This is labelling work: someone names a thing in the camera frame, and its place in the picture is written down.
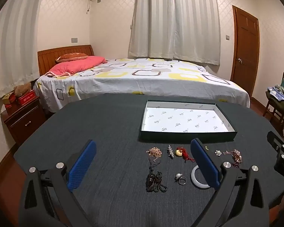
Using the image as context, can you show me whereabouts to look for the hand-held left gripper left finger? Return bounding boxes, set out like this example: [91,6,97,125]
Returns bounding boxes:
[18,139,97,227]

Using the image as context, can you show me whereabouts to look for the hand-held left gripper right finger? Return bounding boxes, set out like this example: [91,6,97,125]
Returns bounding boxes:
[190,138,271,227]

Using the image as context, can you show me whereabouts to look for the white jade bangle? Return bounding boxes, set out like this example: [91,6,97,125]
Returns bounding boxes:
[190,165,212,190]

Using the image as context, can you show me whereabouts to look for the gold pendant with red cord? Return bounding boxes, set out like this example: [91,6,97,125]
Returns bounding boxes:
[175,147,195,163]

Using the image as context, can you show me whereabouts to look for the pearl ring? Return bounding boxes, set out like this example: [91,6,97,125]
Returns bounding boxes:
[175,173,187,185]

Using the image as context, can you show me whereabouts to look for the rose gold floral brooch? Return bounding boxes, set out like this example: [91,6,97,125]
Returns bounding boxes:
[223,149,241,162]

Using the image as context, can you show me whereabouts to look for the green box with white lining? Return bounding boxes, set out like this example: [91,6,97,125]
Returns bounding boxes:
[139,100,238,143]

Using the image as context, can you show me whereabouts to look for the gold filigree brooch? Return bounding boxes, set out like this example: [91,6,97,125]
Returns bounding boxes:
[146,147,163,159]

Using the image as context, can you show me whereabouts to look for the dark bead pendant necklace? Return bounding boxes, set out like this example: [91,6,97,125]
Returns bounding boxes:
[145,157,168,193]

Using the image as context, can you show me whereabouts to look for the wooden chair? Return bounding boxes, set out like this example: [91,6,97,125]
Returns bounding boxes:
[265,70,284,125]

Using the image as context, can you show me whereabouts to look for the pile of clothes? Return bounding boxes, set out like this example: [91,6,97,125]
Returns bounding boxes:
[266,79,284,104]

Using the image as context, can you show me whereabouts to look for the wooden nightstand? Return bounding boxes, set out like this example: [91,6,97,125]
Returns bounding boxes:
[3,96,47,145]

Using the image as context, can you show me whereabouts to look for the wooden door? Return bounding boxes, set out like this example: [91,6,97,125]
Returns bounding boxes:
[230,5,260,97]

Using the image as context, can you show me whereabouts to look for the brown plush toy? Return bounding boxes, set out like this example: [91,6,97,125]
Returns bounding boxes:
[13,82,32,97]

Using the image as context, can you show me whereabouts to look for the small yellow red box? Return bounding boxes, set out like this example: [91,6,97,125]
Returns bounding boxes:
[2,93,17,105]

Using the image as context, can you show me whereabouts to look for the pink pillow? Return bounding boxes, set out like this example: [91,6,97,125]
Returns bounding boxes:
[46,56,108,77]

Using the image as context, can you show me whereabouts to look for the bed with patterned sheet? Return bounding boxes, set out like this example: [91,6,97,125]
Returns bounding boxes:
[34,58,251,113]

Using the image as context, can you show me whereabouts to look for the orange pillow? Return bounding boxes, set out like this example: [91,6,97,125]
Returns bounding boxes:
[55,52,89,63]

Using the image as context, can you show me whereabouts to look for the wooden headboard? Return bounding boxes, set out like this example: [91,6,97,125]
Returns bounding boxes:
[37,45,96,76]

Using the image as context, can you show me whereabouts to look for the white side curtain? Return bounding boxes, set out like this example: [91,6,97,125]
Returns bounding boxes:
[0,0,42,105]

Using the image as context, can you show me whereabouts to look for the white window curtain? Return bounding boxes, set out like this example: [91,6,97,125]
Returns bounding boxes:
[128,0,221,66]

